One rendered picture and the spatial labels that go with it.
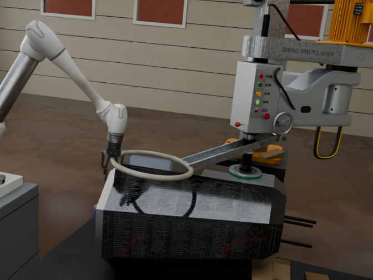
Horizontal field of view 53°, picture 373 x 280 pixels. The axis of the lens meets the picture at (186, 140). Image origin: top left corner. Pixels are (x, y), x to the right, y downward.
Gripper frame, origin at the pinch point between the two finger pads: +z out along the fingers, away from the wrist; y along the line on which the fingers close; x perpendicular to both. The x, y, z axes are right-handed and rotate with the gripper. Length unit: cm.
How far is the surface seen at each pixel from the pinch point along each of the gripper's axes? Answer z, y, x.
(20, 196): 7, -42, -27
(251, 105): -52, 76, 1
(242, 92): -58, 73, 13
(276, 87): -64, 90, 6
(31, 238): 34, -37, -18
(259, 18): -111, 98, 86
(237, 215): 11, 76, -13
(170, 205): 14.8, 37.7, -0.3
